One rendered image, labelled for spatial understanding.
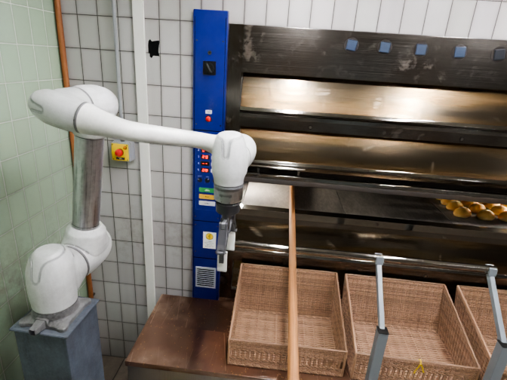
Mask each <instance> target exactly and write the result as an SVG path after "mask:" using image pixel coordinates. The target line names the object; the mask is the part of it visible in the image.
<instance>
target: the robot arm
mask: <svg viewBox="0 0 507 380"><path fill-rule="evenodd" d="M28 107H29V110H30V112H31V113H32V114H33V115H34V116H35V117H37V118H38V119H39V120H41V121H43V122H44V123H46V124H49V125H51V126H53V127H57V128H60V129H62V130H66V131H70V132H72V133H73V134H74V167H73V198H72V222H71V223H69V224H68V225H67V226H66V229H65V233H64V236H63V239H62V242H61V244H45V245H43V246H41V247H39V248H37V249H36V250H35V251H33V252H32V253H31V255H30V257H29V259H28V261H27V263H26V272H25V276H26V289H27V293H28V297H29V301H30V304H31V307H32V311H31V312H30V313H29V314H28V315H26V316H25V317H24V318H22V319H21V320H20V321H19V325H20V326H21V327H23V326H30V327H31V328H30V329H29V334H30V335H31V336H36V335H37V334H38V333H40V332H41V331H42V330H43V329H51V330H55V331H57V332H59V333H64V332H65V331H67V330H68V328H69V326H70V324H71V323H72V322H73V321H74V320H75V319H76V318H77V316H79V315H80V313H81V312H82V311H83V310H84V309H85V308H86V307H87V306H89V304H90V303H91V299H90V298H79V297H78V288H79V287H80V286H81V283H82V282H83V280H84V278H85V277H86V276H88V275H89V274H90V273H91V272H92V271H94V270H95V269H96V268H97V267H98V266H99V265H100V264H101V263H102V262H103V261H104V260H105V259H106V257H107V256H108V255H109V253H110V250H111V248H112V239H111V236H110V234H109V232H108V231H107V230H106V226H105V225H104V224H103V223H102V222H101V221H100V204H101V190H102V176H103V150H104V138H106V137H109V138H113V139H122V140H127V141H131V142H137V143H151V144H161V145H170V146H187V147H193V148H197V149H203V150H205V151H207V152H210V153H211V154H212V174H213V177H214V200H215V201H216V211H217V212H218V213H219V214H220V215H222V218H220V223H219V234H218V241H217V251H215V253H216V254H217V271H223V272H226V271H227V252H226V250H235V232H237V229H236V221H235V215H236V214H237V213H239V211H240V201H241V200H242V197H243V186H244V184H243V182H244V177H245V175H246V173H247V168H248V167H249V166H250V165H251V164H252V162H253V161H254V159H255V156H256V152H257V147H256V144H255V142H254V141H253V139H252V138H251V137H249V136H248V135H246V134H243V133H239V132H237V131H232V130H227V131H223V132H220V133H218V134H217V135H213V134H208V133H201V132H196V131H191V130H182V129H176V128H171V127H162V126H157V125H151V124H143V123H138V122H134V121H129V120H125V119H123V118H119V117H117V116H116V115H117V113H118V100H117V98H116V96H115V94H114V93H113V92H112V91H110V90H108V89H106V88H104V87H101V86H97V85H94V84H81V85H76V86H73V87H64V88H57V89H54V90H50V89H42V90H36V91H35V92H33V93H32V94H31V95H30V96H29V99H28ZM234 231H235V232H234Z"/></svg>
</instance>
